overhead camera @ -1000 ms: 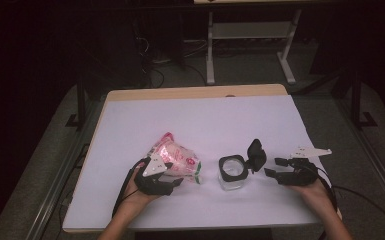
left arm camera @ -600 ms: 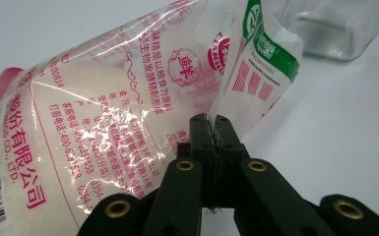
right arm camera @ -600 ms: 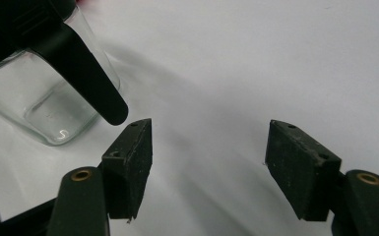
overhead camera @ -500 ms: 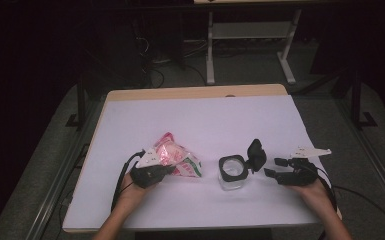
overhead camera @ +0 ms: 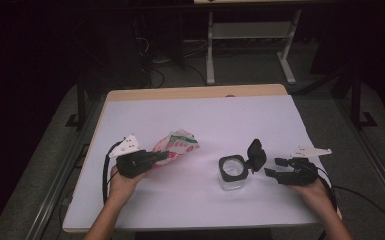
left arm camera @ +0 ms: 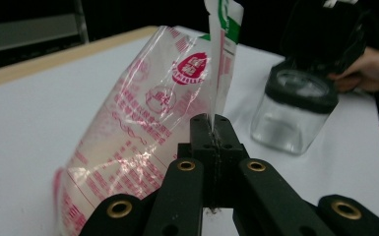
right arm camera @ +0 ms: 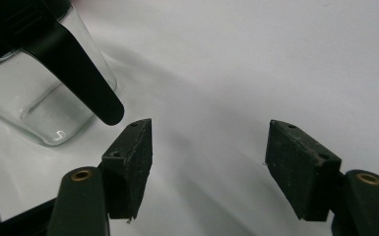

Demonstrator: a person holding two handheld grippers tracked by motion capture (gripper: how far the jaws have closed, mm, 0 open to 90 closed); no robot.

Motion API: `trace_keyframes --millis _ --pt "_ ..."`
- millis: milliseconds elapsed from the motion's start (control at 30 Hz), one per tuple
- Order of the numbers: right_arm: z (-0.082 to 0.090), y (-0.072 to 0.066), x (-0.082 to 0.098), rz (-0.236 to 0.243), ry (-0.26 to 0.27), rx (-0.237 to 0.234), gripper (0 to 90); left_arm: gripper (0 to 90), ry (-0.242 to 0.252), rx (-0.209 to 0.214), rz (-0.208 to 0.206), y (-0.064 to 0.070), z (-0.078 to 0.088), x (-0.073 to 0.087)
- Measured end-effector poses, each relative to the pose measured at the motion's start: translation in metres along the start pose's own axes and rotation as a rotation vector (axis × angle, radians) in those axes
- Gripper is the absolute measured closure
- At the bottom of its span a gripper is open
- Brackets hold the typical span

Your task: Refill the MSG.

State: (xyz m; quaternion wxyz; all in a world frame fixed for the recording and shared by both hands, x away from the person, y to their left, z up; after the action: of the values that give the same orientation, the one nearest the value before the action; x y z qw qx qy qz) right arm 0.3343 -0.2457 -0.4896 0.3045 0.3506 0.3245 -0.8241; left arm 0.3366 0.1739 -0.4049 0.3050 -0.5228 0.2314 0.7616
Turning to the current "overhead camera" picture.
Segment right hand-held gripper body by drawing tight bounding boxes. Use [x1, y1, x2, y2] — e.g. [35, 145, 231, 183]
[274, 146, 333, 187]

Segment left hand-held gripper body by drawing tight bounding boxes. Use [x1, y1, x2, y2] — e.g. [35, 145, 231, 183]
[108, 134, 155, 180]

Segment pink plastic bag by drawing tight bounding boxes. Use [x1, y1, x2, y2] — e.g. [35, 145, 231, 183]
[152, 129, 201, 168]

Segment clear jar with black lid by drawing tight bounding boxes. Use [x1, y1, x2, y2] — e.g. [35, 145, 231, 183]
[217, 138, 268, 192]

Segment person's right hand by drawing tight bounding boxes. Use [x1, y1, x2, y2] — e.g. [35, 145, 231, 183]
[285, 179, 335, 216]

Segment person's left hand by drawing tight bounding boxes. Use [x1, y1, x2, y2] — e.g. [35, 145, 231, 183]
[108, 165, 148, 205]

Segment white paper sheet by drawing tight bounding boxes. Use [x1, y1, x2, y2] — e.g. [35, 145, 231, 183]
[63, 94, 334, 231]

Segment wooden table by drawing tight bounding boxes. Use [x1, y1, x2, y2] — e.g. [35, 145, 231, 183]
[62, 83, 343, 234]

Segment black metal stand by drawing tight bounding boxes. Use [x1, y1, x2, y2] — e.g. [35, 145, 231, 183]
[64, 74, 88, 130]
[349, 69, 378, 130]

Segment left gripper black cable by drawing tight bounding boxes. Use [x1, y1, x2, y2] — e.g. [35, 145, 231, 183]
[101, 140, 125, 205]

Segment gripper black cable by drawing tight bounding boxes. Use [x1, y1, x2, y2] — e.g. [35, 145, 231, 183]
[101, 140, 125, 205]
[314, 164, 385, 232]

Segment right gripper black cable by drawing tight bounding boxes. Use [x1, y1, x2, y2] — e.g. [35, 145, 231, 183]
[314, 164, 385, 232]

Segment floor cables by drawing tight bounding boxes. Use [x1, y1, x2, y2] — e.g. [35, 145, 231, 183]
[136, 34, 208, 89]

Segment aluminium rail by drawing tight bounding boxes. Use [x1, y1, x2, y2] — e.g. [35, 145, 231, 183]
[23, 99, 93, 240]
[335, 96, 385, 219]

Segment white metal desk frame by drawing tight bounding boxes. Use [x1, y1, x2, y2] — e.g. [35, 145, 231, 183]
[193, 0, 335, 85]

